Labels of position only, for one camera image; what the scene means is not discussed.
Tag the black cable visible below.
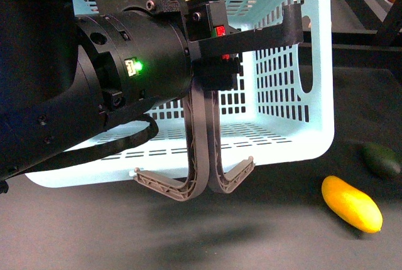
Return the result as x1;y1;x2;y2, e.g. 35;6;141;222
0;113;160;194

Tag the dark green avocado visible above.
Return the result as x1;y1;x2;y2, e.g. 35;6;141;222
361;143;401;180

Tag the black fruit display tray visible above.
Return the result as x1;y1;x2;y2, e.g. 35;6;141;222
298;0;402;70

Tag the light blue plastic basket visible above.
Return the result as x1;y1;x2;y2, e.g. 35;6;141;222
28;0;334;188

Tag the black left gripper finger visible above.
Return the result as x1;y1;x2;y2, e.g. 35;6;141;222
188;3;303;61

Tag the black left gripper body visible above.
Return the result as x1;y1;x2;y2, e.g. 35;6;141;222
77;0;241;126

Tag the yellow mango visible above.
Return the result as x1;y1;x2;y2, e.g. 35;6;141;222
321;175;383;234

